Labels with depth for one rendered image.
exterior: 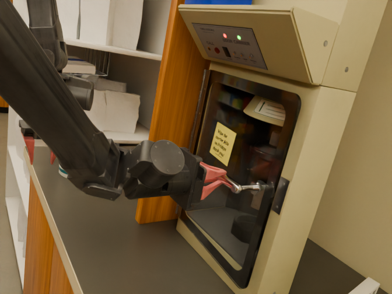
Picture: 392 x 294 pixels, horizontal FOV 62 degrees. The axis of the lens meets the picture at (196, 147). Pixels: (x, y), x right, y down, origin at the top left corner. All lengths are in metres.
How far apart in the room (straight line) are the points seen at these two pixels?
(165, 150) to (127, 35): 1.41
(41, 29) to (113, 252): 0.52
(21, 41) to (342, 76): 0.49
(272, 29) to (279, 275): 0.49
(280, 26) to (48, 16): 0.49
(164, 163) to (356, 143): 0.69
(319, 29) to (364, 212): 0.62
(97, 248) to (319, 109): 0.58
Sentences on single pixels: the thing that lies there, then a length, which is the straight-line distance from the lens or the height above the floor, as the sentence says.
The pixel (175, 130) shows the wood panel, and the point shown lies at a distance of 0.87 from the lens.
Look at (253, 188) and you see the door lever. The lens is 0.63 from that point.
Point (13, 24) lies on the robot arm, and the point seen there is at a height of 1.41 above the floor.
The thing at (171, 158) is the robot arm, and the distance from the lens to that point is 0.48.
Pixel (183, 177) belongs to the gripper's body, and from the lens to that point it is 0.57.
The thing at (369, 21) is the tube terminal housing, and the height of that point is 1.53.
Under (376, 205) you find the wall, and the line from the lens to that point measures 1.03.
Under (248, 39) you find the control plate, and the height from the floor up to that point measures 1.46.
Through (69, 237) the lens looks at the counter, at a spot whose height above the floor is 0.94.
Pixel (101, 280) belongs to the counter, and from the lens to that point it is 0.75.
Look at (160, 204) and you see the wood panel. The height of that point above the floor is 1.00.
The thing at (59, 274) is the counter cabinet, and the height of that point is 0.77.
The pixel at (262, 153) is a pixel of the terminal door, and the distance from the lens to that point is 0.62.
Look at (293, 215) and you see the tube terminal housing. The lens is 0.67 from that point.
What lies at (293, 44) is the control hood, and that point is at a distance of 0.54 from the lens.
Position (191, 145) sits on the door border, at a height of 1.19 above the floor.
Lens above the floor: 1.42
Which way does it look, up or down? 16 degrees down
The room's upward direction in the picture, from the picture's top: 12 degrees clockwise
